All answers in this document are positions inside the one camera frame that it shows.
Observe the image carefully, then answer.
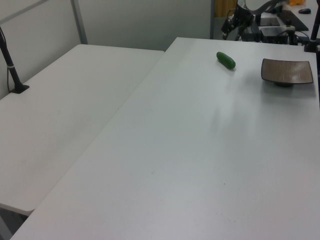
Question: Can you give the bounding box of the brown square ceramic plate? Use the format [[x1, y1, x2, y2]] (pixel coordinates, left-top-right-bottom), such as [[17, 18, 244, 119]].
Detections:
[[260, 58, 314, 88]]

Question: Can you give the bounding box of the green cucumber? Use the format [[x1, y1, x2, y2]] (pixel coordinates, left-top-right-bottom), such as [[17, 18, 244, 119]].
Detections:
[[215, 51, 237, 71]]

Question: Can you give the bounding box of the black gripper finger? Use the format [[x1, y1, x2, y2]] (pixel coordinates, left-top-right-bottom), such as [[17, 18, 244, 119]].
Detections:
[[220, 20, 230, 41], [234, 25, 245, 42]]

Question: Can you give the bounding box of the grey metal partition post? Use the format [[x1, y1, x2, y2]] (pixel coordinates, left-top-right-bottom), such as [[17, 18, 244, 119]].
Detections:
[[70, 0, 89, 45]]

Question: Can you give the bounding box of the black knobbed post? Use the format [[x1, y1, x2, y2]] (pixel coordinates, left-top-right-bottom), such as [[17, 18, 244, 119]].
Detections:
[[284, 18, 297, 46]]

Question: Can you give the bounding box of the black pole with white band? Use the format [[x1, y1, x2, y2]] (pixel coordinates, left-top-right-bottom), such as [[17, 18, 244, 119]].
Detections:
[[0, 25, 30, 95]]

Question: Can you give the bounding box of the silver metal box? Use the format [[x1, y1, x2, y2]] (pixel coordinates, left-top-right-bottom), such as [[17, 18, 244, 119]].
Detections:
[[259, 16, 281, 27]]

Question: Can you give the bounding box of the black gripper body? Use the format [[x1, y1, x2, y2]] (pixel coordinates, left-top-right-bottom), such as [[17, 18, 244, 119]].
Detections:
[[225, 6, 255, 31]]

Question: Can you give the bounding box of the black camera stand pole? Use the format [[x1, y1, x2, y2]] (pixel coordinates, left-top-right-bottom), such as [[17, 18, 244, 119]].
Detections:
[[303, 9, 320, 54]]

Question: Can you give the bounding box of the black control box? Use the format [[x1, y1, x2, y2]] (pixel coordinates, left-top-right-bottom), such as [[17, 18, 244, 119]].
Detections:
[[259, 26, 289, 44]]

